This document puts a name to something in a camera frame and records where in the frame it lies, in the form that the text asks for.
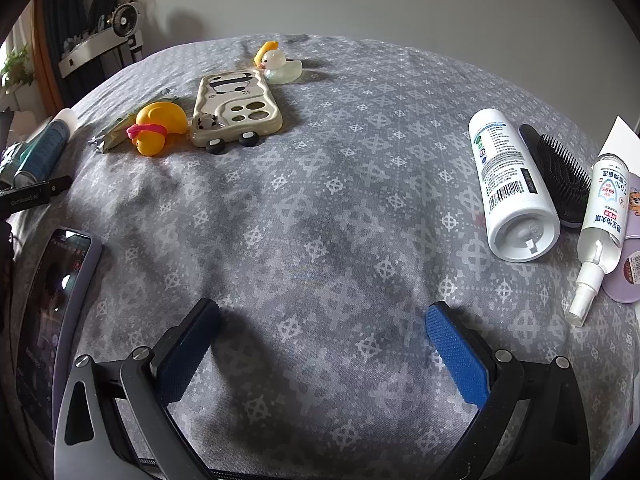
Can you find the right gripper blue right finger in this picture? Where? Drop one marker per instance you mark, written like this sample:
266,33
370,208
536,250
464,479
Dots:
553,440

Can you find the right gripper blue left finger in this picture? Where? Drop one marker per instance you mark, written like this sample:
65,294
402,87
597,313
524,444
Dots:
91,441

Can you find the blue spray can white cap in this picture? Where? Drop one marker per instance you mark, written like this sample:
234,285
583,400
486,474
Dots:
41,158

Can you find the yellow duck with pink headphones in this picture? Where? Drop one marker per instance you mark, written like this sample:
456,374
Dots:
154,123

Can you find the white cylindrical bottle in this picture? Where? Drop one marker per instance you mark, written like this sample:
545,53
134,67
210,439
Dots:
521,221

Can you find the clear white spray bottle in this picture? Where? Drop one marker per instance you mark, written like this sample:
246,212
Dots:
603,232

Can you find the cream panda phone case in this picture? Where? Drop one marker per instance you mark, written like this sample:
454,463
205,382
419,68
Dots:
235,106

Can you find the black hairbrush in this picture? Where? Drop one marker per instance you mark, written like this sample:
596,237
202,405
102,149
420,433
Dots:
567,181

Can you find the smartphone in lilac case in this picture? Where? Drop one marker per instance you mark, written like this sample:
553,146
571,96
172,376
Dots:
51,313

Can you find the white green wipes packet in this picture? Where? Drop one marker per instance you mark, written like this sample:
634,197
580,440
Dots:
111,136

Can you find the potted green plant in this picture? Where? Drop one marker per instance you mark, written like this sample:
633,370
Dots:
16,71

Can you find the lilac cartoon plastic cup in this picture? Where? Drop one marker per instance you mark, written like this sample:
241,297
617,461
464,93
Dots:
623,284

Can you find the white shelf table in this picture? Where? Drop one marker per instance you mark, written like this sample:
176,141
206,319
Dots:
98,44

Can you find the clear translucent duck toy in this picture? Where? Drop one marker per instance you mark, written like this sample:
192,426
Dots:
278,69

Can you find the small yellow duck toy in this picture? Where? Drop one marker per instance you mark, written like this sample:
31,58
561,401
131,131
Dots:
266,47

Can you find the grey patterned tablecloth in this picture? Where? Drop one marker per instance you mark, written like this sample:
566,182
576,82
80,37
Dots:
323,245

